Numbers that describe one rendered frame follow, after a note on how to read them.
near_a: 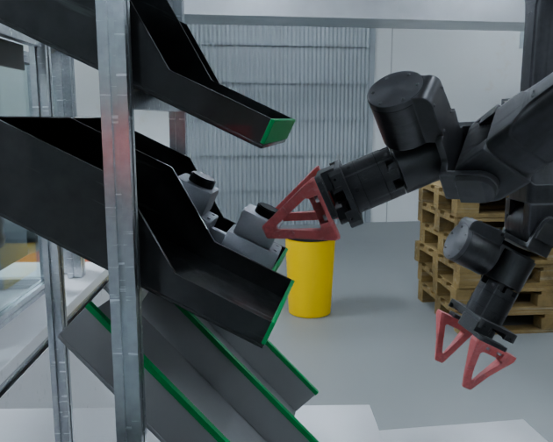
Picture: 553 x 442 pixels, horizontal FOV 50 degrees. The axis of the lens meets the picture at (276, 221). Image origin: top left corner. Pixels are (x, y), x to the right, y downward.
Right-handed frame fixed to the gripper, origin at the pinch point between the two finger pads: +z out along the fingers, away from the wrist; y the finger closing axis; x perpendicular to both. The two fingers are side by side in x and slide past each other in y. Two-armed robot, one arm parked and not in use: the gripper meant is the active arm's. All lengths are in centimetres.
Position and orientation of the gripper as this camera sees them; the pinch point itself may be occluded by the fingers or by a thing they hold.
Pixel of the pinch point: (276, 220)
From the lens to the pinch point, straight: 68.3
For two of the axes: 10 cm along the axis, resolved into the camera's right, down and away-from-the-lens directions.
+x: 4.1, 9.0, 1.3
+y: -1.1, 1.9, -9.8
